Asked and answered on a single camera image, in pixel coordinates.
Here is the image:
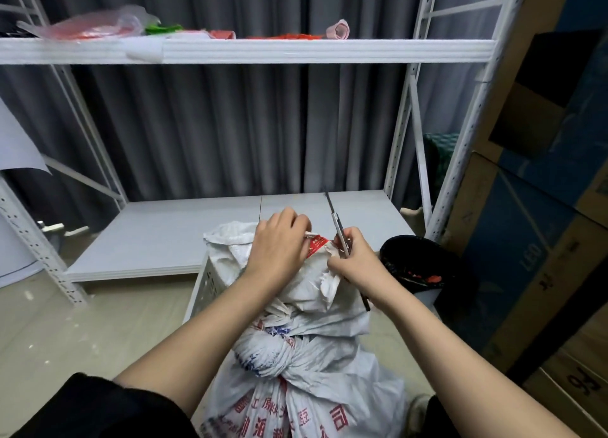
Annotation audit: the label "person's left hand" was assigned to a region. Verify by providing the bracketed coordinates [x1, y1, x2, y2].
[244, 207, 313, 291]

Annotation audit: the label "green item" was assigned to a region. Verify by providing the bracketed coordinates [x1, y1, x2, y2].
[144, 22, 184, 36]

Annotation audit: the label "large blue-printed cardboard box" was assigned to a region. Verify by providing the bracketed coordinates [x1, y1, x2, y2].
[444, 152, 608, 372]

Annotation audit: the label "pile of red ties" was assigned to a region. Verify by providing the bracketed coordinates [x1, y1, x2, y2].
[246, 33, 324, 41]

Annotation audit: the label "white woven sack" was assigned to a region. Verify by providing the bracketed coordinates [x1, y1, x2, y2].
[197, 220, 409, 438]

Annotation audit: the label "grey curtain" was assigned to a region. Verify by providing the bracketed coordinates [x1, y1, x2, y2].
[0, 0, 514, 225]

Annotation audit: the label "white plastic slotted basket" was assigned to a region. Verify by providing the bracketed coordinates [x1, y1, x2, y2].
[182, 252, 229, 325]

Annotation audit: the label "white metal shelf rack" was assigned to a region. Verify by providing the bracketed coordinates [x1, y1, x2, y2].
[0, 0, 531, 306]

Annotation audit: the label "clear plastic bag red contents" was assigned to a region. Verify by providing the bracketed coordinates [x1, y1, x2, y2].
[16, 4, 160, 42]

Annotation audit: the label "grey trash bin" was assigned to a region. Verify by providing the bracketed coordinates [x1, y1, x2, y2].
[425, 288, 445, 320]

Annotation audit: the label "person's right hand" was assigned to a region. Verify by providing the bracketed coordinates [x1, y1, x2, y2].
[326, 227, 395, 306]

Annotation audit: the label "person's right forearm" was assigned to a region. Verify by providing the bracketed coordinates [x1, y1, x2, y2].
[375, 285, 580, 438]

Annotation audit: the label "green mesh bundle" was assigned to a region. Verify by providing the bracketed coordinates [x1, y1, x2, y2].
[422, 132, 460, 201]

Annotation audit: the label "white cylindrical appliance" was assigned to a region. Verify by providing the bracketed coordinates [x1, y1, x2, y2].
[0, 214, 46, 289]

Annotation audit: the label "white paper sheet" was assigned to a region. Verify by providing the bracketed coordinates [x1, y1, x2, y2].
[0, 98, 51, 175]

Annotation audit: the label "pink roll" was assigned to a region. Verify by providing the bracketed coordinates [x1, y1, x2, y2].
[325, 18, 351, 41]

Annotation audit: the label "person's white shoe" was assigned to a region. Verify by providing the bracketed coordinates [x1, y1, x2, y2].
[406, 394, 433, 436]

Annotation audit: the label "white tape strip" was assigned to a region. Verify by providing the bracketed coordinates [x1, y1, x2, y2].
[121, 36, 165, 64]

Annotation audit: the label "person's left forearm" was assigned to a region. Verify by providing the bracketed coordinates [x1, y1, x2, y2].
[113, 271, 291, 417]

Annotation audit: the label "cardboard box black number print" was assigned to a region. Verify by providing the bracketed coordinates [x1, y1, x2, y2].
[522, 304, 608, 438]

